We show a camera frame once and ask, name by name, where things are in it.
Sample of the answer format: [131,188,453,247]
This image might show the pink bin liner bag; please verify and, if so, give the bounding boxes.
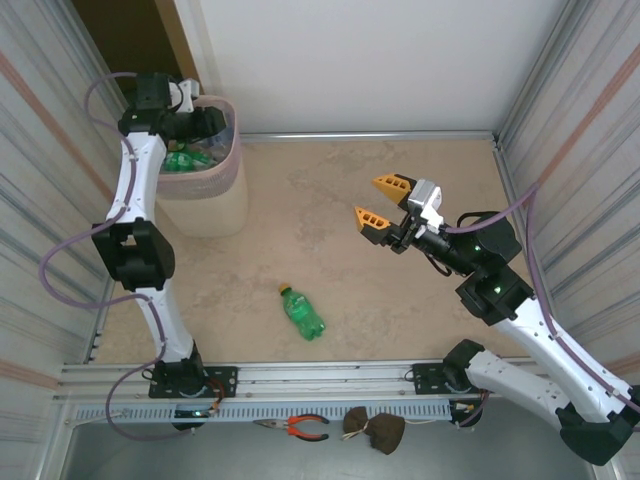
[154,94,244,201]

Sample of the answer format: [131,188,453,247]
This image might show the beige plastic waste bin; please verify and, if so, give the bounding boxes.
[154,94,250,239]

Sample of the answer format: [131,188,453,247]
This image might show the brown wooden door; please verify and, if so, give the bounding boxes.
[152,0,204,96]

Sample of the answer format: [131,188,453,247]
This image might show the brown cloth bundle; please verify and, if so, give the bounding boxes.
[342,405,407,456]

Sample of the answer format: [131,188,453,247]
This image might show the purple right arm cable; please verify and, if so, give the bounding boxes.
[443,182,640,431]

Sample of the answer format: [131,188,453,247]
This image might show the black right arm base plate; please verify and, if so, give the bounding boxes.
[405,360,454,396]

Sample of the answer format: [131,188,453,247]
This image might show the aluminium mounting rail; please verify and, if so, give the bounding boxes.
[52,357,599,404]

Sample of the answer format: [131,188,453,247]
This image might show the white slotted cable duct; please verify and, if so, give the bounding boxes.
[69,399,454,424]

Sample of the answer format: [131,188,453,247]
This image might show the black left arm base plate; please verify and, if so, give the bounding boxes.
[148,366,239,400]

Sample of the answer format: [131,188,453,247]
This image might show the orange handled pliers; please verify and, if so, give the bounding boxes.
[252,413,331,442]

